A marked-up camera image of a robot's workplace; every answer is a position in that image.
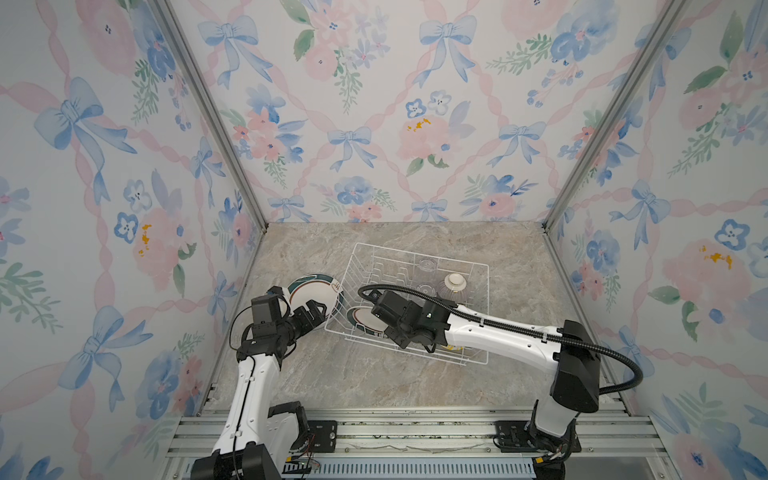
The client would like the clear glass back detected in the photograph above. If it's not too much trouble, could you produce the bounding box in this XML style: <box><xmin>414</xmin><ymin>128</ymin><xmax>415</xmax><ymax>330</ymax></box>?
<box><xmin>417</xmin><ymin>257</ymin><xmax>438</xmax><ymax>274</ymax></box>

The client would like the green red rimmed plate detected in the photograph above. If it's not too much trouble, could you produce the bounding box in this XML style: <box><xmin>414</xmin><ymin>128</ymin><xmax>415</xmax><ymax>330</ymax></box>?
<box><xmin>283</xmin><ymin>273</ymin><xmax>344</xmax><ymax>319</ymax></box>

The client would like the white wire dish rack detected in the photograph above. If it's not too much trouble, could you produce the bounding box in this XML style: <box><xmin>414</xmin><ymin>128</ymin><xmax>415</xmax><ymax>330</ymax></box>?
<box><xmin>323</xmin><ymin>242</ymin><xmax>491</xmax><ymax>366</ymax></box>

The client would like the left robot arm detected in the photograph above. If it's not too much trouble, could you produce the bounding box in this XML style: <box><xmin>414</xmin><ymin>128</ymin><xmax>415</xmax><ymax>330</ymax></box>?
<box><xmin>190</xmin><ymin>287</ymin><xmax>327</xmax><ymax>479</ymax></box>

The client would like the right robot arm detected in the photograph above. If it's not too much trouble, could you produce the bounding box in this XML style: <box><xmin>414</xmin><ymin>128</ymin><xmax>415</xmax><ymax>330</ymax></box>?
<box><xmin>358</xmin><ymin>284</ymin><xmax>601</xmax><ymax>459</ymax></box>

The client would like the left corner aluminium profile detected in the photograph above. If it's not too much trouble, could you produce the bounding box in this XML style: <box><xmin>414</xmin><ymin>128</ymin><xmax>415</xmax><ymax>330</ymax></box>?
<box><xmin>148</xmin><ymin>0</ymin><xmax>268</xmax><ymax>234</ymax></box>

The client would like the corner aluminium profile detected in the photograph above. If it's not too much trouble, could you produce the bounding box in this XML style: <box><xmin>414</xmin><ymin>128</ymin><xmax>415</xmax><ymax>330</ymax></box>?
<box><xmin>148</xmin><ymin>0</ymin><xmax>268</xmax><ymax>234</ymax></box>
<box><xmin>542</xmin><ymin>0</ymin><xmax>688</xmax><ymax>234</ymax></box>

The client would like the right corner aluminium profile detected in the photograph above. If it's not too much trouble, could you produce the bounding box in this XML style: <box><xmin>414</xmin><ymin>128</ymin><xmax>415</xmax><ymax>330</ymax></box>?
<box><xmin>542</xmin><ymin>0</ymin><xmax>688</xmax><ymax>234</ymax></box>

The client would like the thin black left cable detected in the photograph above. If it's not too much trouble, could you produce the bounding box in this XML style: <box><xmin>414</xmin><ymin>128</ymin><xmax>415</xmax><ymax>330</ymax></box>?
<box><xmin>227</xmin><ymin>304</ymin><xmax>256</xmax><ymax>352</ymax></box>

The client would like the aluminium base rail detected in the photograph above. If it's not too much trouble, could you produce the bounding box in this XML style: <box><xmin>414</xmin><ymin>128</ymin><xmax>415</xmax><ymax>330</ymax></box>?
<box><xmin>161</xmin><ymin>407</ymin><xmax>679</xmax><ymax>480</ymax></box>

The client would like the black corrugated cable conduit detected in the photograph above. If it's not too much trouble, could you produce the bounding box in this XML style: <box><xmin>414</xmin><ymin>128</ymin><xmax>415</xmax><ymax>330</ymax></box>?
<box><xmin>357</xmin><ymin>284</ymin><xmax>644</xmax><ymax>397</ymax></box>

